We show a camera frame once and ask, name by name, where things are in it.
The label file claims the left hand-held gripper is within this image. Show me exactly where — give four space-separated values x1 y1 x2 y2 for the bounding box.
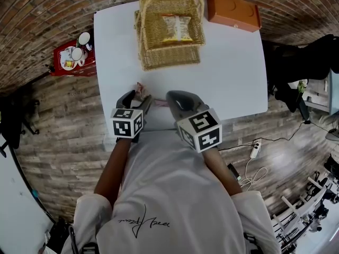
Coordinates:
110 89 154 142

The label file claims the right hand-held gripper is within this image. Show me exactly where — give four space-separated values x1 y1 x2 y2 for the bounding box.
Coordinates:
165 90 223 153

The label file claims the small pink candy packet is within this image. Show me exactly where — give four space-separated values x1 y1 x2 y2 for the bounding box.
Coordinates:
133 82 149 102

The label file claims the wicker basket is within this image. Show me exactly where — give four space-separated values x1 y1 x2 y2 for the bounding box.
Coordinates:
133 0 207 71

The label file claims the yellow snack packet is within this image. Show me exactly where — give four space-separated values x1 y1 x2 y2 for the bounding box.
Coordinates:
160 13 193 42

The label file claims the person's left forearm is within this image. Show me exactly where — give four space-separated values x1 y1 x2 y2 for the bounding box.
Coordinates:
94 138 132 205

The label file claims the person's right forearm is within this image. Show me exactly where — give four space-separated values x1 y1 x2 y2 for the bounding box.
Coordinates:
202 147 243 197

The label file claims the red box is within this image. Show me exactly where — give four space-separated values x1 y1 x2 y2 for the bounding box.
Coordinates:
50 40 97 77

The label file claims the white enamel mug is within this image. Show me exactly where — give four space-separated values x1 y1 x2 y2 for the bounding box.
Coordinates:
77 32 93 50
70 47 86 66

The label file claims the white power strip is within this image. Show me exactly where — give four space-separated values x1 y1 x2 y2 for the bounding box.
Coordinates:
250 139 262 158

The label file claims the person's white shirt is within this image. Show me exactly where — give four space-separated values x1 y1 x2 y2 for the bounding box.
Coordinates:
73 128 281 254

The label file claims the orange box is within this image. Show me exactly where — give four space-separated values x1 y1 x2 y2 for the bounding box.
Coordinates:
206 0 262 33

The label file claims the white flower bunch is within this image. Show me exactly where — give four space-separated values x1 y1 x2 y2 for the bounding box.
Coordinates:
296 79 309 94

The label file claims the black office chair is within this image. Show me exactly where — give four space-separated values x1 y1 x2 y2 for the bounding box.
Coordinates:
267 34 339 113
0 94 40 158

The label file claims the pale blue desk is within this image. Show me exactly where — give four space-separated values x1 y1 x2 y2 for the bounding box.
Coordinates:
304 70 339 116

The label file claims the white cable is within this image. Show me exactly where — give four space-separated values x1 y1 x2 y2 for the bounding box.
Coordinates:
239 156 268 192

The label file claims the black cable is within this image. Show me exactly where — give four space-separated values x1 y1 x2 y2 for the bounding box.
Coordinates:
218 119 334 152

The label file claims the white metal frame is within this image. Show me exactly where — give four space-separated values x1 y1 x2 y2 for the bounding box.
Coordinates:
271 178 339 254

